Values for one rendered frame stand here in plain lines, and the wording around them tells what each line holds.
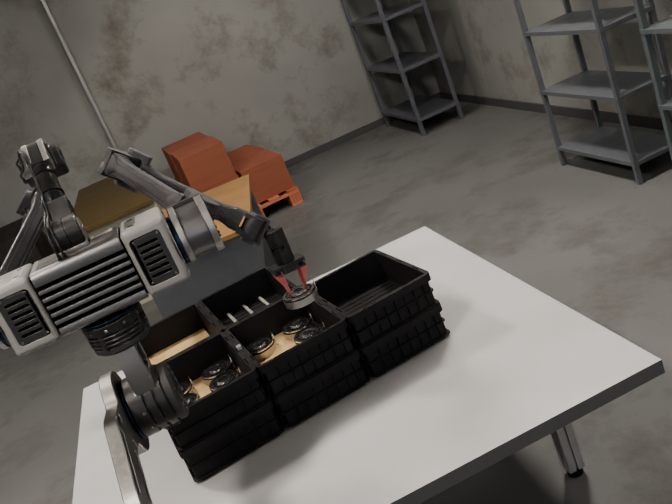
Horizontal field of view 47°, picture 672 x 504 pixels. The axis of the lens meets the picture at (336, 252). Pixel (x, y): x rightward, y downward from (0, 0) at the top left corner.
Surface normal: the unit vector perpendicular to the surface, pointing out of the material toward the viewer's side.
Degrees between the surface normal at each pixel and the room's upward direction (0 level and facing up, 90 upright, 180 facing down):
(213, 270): 90
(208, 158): 90
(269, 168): 90
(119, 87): 90
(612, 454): 0
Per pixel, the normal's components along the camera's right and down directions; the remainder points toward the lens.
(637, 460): -0.36, -0.87
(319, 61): 0.26, 0.24
